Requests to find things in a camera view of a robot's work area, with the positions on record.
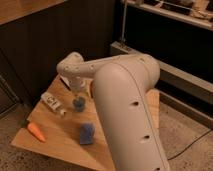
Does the black floor cable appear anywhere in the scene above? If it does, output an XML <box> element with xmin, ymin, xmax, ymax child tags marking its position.
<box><xmin>166</xmin><ymin>129</ymin><xmax>213</xmax><ymax>162</ymax></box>

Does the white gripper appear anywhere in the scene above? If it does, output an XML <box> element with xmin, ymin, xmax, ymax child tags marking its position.
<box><xmin>69</xmin><ymin>77</ymin><xmax>87</xmax><ymax>96</ymax></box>

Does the wooden countertop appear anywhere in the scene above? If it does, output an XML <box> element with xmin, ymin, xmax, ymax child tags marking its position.
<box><xmin>0</xmin><ymin>0</ymin><xmax>66</xmax><ymax>25</ymax></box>

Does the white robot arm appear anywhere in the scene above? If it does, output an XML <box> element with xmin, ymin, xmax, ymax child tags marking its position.
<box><xmin>57</xmin><ymin>52</ymin><xmax>170</xmax><ymax>171</ymax></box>

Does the white plastic bottle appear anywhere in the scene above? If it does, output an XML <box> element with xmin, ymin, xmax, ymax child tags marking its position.
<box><xmin>41</xmin><ymin>92</ymin><xmax>66</xmax><ymax>117</ymax></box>

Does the blue ceramic cup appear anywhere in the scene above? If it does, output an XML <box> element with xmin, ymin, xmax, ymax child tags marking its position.
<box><xmin>73</xmin><ymin>97</ymin><xmax>86</xmax><ymax>112</ymax></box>

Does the orange toy carrot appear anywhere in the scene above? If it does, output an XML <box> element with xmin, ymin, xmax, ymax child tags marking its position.
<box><xmin>27</xmin><ymin>122</ymin><xmax>46</xmax><ymax>142</ymax></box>

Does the metal shelf rack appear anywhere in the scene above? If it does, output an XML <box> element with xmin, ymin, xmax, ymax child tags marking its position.
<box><xmin>110</xmin><ymin>2</ymin><xmax>213</xmax><ymax>129</ymax></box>

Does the blue sponge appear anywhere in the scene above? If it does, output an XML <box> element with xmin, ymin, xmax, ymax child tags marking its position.
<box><xmin>79</xmin><ymin>123</ymin><xmax>95</xmax><ymax>145</ymax></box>

